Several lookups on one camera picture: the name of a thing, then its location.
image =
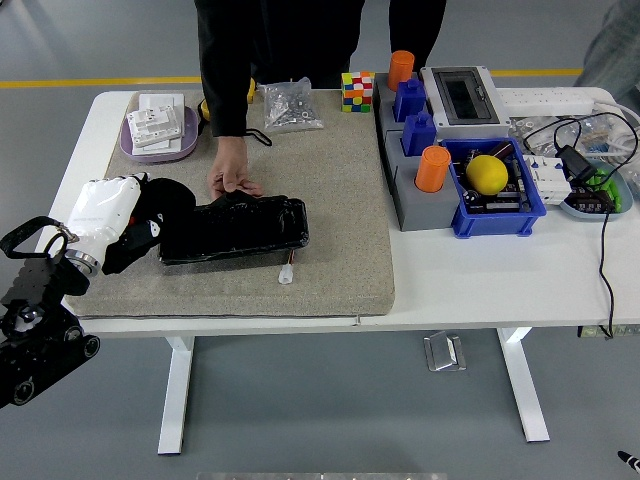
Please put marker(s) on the black rag with red patch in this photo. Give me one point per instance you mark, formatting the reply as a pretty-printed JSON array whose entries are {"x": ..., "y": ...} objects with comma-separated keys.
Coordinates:
[{"x": 170, "y": 195}]

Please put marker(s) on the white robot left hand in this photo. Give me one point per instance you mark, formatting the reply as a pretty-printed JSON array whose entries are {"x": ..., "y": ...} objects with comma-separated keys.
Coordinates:
[{"x": 102, "y": 207}]

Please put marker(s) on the purple tray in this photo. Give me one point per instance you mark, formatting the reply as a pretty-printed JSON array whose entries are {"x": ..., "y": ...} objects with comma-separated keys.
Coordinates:
[{"x": 189, "y": 135}]

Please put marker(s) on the white circuit breaker block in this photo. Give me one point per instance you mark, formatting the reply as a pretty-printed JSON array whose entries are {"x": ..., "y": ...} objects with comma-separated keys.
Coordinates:
[{"x": 547, "y": 180}]

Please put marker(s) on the white wall switch plate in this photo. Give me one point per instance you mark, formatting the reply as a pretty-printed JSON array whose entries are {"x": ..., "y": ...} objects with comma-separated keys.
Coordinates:
[
  {"x": 160, "y": 147},
  {"x": 157, "y": 101}
]

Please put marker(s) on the brown cylindrical part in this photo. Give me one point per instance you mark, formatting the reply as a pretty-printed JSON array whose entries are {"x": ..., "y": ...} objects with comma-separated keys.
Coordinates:
[{"x": 501, "y": 149}]

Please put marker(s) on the clear bag of screws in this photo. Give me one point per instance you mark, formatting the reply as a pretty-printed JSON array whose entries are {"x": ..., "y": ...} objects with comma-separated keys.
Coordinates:
[{"x": 290, "y": 107}]

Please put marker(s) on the grey-brown mat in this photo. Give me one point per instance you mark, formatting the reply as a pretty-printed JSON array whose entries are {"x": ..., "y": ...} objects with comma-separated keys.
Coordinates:
[{"x": 325, "y": 200}]

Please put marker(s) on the black power adapter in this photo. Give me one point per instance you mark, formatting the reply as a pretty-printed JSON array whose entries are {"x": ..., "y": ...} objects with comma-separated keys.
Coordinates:
[{"x": 576, "y": 164}]

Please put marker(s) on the grey electrical distribution box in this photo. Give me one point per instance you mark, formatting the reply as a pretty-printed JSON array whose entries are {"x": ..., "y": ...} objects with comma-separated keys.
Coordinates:
[{"x": 465, "y": 102}]

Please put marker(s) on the white power strip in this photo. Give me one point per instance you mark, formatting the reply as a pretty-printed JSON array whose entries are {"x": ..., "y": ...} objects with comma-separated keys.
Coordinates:
[{"x": 545, "y": 100}]

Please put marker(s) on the blue block peg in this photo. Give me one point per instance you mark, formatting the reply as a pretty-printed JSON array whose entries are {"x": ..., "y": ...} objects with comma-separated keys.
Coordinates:
[
  {"x": 409, "y": 100},
  {"x": 419, "y": 134}
]

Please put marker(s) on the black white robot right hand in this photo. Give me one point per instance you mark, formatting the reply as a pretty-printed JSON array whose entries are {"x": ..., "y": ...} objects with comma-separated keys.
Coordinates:
[{"x": 631, "y": 459}]

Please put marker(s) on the blue plastic bin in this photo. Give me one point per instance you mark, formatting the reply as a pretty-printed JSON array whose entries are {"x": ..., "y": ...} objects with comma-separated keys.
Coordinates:
[{"x": 495, "y": 224}]

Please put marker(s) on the bystander person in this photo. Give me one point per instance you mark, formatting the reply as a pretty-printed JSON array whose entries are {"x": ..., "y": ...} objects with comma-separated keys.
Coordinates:
[{"x": 615, "y": 45}]

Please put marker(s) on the yellow ball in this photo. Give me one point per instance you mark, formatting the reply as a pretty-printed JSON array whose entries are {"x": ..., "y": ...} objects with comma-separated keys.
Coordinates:
[{"x": 486, "y": 175}]

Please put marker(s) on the white table leg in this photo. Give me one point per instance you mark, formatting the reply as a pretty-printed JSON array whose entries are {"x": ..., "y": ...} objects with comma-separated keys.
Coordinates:
[
  {"x": 175, "y": 400},
  {"x": 522, "y": 385}
]

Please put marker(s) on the clear bag of rings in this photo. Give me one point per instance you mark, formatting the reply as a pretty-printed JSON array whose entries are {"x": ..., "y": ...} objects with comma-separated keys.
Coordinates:
[{"x": 530, "y": 130}]

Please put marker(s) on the white wall socket module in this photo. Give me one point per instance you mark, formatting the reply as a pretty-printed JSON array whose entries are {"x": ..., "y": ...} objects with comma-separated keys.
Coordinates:
[{"x": 152, "y": 125}]

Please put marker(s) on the grey peg holder base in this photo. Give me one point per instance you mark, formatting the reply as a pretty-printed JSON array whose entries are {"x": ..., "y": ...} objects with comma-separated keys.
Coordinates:
[
  {"x": 425, "y": 210},
  {"x": 384, "y": 107}
]

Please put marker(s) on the black terminal block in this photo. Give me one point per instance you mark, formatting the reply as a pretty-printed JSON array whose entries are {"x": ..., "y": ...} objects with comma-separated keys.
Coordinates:
[{"x": 590, "y": 202}]

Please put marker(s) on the black circuit board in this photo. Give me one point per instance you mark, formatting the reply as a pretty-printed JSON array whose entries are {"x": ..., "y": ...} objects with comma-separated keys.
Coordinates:
[{"x": 500, "y": 202}]

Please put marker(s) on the yellow tape measure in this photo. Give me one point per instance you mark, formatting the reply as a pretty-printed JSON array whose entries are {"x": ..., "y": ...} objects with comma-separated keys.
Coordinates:
[{"x": 204, "y": 111}]

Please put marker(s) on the clear bag of blue parts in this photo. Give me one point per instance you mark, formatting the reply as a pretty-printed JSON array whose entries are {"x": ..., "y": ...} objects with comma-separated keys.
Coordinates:
[{"x": 595, "y": 132}]

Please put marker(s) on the green plastic parts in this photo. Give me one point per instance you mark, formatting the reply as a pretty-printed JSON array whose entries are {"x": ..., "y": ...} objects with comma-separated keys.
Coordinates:
[{"x": 611, "y": 190}]

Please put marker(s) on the metal floor socket plate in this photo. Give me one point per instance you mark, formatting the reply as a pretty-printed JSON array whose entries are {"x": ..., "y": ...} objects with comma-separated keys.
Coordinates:
[{"x": 445, "y": 352}]

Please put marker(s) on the light blue dish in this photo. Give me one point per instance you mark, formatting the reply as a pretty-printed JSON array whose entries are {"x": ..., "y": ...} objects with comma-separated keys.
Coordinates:
[{"x": 625, "y": 197}]

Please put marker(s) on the multicolour puzzle cube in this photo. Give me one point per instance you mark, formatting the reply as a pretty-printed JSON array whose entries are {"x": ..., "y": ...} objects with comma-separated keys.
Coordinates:
[{"x": 357, "y": 92}]

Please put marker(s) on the orange cylinder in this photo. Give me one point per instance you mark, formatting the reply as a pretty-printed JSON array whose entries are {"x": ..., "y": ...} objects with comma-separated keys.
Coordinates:
[
  {"x": 401, "y": 70},
  {"x": 432, "y": 167}
]

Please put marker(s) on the small yellow item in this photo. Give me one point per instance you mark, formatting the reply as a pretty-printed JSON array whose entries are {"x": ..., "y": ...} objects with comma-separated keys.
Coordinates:
[{"x": 251, "y": 90}]

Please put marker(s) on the person's right hand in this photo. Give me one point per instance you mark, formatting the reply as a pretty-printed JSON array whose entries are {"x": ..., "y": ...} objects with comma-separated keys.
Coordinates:
[{"x": 231, "y": 165}]

